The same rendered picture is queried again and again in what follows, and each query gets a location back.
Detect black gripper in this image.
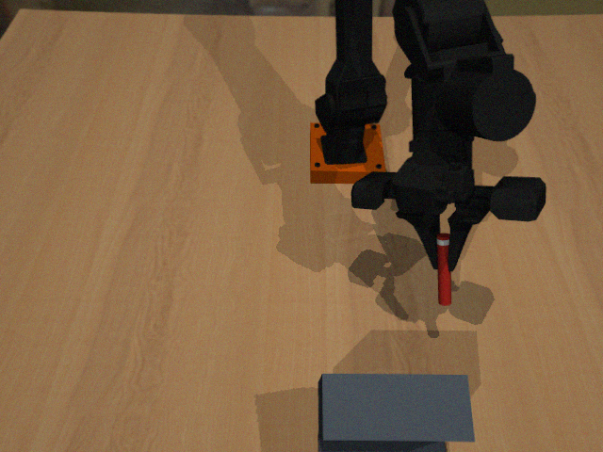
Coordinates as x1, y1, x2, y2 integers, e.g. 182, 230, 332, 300
351, 128, 546, 271

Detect dark grey sloped panel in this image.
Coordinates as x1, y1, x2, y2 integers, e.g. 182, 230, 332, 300
318, 374, 475, 452

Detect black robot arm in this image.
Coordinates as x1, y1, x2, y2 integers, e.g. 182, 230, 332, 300
315, 0, 536, 216

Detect dark red peg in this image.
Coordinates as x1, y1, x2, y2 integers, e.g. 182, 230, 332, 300
437, 233, 451, 306

